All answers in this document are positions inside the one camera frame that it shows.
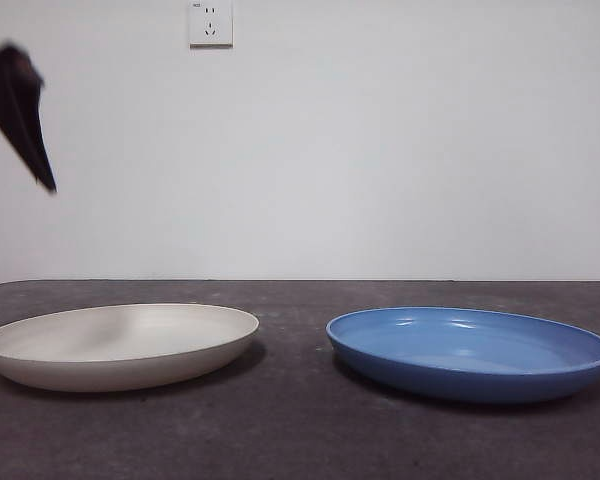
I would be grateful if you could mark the blue plate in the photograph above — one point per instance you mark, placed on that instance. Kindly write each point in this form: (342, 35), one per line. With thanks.
(455, 350)

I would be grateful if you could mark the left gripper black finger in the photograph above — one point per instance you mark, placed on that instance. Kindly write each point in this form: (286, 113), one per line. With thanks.
(30, 95)
(5, 100)

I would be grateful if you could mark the white plate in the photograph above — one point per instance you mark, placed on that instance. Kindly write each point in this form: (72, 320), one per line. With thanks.
(120, 350)

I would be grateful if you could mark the white wall socket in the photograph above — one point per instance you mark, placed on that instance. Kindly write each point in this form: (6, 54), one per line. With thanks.
(211, 25)

